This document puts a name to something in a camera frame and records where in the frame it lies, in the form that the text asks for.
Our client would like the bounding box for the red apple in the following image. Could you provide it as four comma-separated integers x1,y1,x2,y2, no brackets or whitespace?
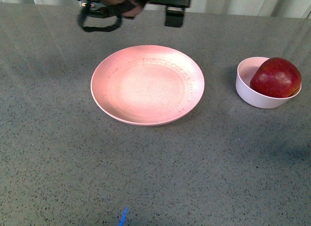
250,57,302,98

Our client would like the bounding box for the white pleated curtain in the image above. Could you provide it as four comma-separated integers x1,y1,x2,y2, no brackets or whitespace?
0,0,311,19

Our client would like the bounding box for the pink round plate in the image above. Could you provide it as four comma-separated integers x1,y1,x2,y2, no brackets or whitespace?
90,45,205,126

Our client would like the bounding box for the black wrapped cable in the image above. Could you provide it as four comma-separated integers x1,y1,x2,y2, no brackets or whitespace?
76,1,123,33

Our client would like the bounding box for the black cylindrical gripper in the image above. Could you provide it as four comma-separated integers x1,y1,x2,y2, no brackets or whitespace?
84,0,191,28

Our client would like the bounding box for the pale pink bowl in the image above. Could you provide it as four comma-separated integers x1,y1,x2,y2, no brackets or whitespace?
236,57,302,109

